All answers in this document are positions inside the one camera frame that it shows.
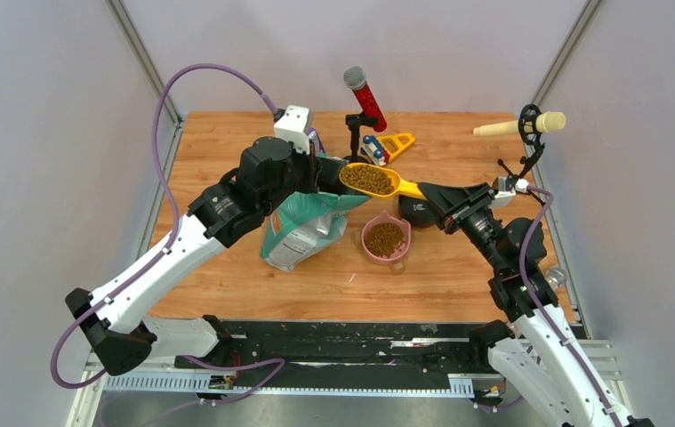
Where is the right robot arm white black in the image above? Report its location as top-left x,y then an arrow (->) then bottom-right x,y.
418,183 -> 652,426

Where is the blue white toy car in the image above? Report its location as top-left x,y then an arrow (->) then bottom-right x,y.
360,135 -> 389,167

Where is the yellow scoop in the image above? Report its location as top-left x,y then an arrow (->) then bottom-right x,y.
338,163 -> 426,200

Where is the small wooden block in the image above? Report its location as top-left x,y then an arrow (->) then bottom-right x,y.
390,262 -> 406,275

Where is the red glitter microphone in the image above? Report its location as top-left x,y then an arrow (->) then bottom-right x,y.
343,66 -> 387,133

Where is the yellow orange toy triangle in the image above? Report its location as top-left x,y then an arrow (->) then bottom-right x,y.
379,133 -> 416,164

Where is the black round-base mic stand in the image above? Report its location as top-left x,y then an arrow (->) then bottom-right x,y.
345,112 -> 379,163

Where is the black pet bowl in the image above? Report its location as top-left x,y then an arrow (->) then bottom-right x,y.
398,195 -> 436,229

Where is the brown pet food kibble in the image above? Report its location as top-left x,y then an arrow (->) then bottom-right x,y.
340,164 -> 405,258

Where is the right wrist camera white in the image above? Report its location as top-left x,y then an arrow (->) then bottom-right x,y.
490,176 -> 529,210

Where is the green pet food bag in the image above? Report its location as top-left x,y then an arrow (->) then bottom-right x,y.
260,187 -> 369,271

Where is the silver glitter microphone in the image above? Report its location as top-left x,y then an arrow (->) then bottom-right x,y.
543,266 -> 568,292

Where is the cream microphone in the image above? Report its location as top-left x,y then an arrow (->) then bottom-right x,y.
472,111 -> 567,137

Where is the pink cat-ear pet bowl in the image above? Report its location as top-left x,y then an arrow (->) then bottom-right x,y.
360,211 -> 412,266

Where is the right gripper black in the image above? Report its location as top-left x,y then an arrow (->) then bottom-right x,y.
414,182 -> 507,273

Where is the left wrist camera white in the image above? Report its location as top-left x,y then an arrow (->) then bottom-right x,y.
273,105 -> 313,155

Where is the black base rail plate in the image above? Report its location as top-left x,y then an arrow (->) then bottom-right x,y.
200,320 -> 499,391

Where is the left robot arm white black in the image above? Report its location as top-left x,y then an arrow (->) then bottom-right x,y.
66,137 -> 347,376

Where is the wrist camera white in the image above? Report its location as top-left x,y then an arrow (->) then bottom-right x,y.
490,176 -> 529,210
273,105 -> 313,155

